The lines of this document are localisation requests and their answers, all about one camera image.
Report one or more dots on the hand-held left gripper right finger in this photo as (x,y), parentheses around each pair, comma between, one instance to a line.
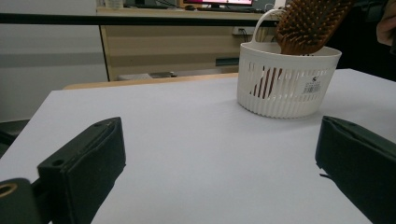
(361,168)

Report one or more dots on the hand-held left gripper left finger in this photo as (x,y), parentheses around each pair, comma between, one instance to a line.
(87,161)

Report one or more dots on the white plastic basket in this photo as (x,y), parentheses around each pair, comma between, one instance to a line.
(289,93)

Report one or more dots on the brown wooden hairbrush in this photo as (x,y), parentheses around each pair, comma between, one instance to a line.
(308,28)

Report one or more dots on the white cabinet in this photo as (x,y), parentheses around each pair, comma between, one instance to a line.
(46,68)

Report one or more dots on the black horizontal frame bar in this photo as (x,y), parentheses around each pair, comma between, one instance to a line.
(124,19)

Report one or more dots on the white wall socket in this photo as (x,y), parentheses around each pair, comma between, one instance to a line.
(243,30)

